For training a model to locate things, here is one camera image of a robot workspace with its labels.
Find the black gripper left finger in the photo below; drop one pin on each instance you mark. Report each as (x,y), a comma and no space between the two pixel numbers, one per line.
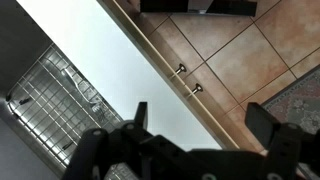
(93,150)

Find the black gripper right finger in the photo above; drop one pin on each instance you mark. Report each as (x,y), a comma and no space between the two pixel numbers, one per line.
(283,146)

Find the patterned floor rug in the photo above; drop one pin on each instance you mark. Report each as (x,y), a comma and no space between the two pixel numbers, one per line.
(300,100)

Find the silver metal fork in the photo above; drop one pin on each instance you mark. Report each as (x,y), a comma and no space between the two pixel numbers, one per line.
(71,78)

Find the round metal cabinet knob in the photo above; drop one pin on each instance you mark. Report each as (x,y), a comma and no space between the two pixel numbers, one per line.
(181,68)
(197,88)

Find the wooden kitchen cabinet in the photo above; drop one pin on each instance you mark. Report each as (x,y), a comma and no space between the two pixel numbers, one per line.
(156,56)

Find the stainless steel sink basin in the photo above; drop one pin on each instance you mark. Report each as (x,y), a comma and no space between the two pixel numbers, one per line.
(20,40)

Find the black stand base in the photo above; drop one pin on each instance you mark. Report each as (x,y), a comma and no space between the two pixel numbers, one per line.
(230,8)

